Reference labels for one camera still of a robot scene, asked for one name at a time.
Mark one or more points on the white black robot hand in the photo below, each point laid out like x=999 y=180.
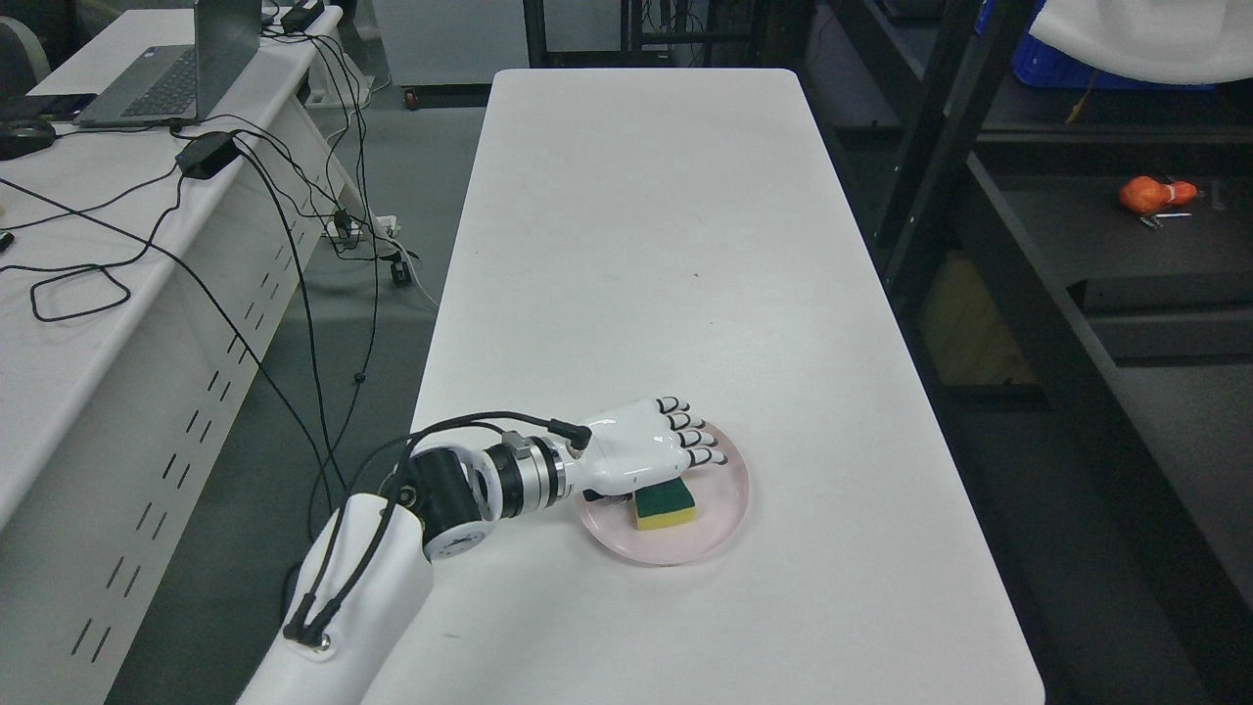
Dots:
x=641 y=445

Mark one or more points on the green yellow sponge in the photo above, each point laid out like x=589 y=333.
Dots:
x=663 y=506

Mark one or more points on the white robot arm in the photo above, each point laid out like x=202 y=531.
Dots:
x=361 y=584

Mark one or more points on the white cloth sheet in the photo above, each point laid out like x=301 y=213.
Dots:
x=1169 y=42

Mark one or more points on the pink plate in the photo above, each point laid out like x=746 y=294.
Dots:
x=721 y=493

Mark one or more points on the white power strip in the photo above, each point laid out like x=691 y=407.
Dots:
x=350 y=232

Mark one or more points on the black metal rack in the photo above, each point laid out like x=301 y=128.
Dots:
x=1091 y=366

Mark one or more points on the white side desk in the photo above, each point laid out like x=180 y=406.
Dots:
x=135 y=305

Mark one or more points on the black power adapter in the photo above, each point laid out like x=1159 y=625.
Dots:
x=207 y=154

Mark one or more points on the blue plastic crate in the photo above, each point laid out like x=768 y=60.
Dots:
x=1039 y=65

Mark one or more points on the orange plush toy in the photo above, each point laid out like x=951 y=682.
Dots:
x=1144 y=195

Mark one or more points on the grey laptop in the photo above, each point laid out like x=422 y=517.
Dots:
x=180 y=84

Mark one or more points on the black computer mouse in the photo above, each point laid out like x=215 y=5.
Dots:
x=20 y=138

